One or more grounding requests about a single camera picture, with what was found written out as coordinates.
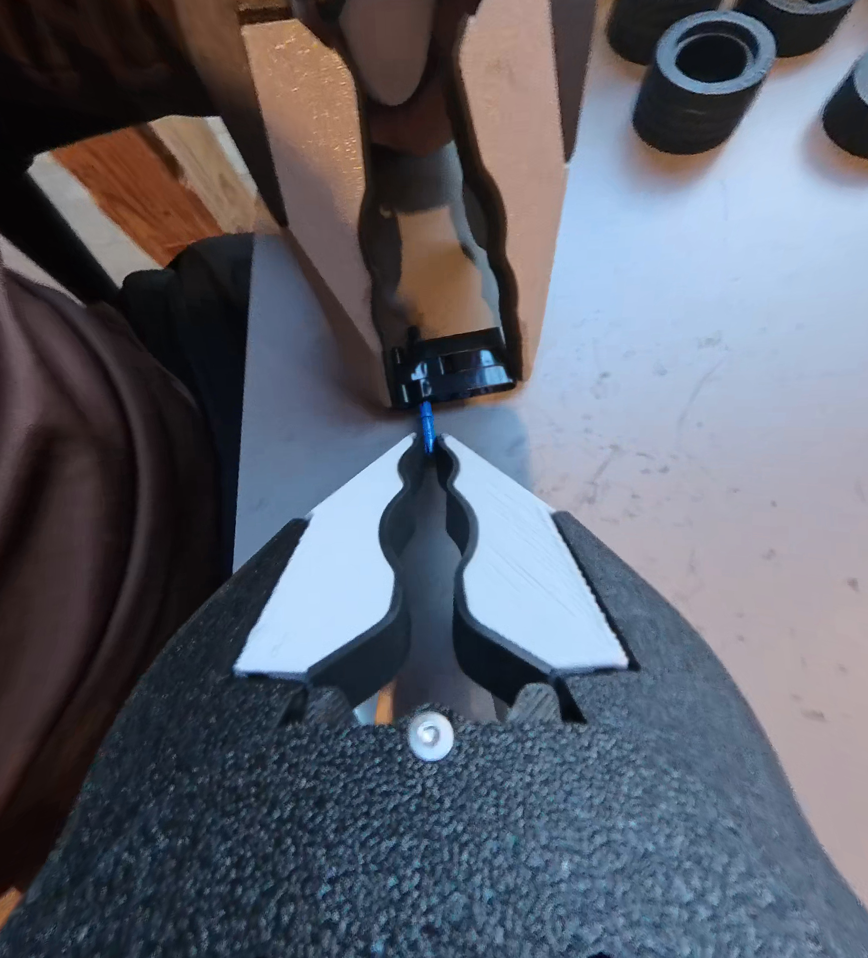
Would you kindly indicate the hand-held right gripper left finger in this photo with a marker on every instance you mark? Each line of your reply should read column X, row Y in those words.
column 329, row 591

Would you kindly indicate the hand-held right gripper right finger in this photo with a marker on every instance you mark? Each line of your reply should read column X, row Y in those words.
column 538, row 591

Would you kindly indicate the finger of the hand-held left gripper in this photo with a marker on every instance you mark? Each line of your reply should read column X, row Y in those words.
column 531, row 150
column 314, row 150

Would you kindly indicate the blue toy pin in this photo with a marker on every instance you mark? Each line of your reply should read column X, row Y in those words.
column 428, row 430

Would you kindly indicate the black toy brick assembly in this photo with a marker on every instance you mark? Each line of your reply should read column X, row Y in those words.
column 456, row 370

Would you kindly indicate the person's left forearm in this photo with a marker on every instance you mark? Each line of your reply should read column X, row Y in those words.
column 67, row 52

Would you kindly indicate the grey desk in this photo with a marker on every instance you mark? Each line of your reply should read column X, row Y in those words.
column 703, row 374

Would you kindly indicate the black office chair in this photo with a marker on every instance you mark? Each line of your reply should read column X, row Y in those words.
column 14, row 172

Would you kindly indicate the person's black trousers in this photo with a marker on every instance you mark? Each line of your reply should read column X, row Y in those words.
column 194, row 359

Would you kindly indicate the person's brown shirt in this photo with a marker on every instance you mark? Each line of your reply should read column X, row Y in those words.
column 67, row 524

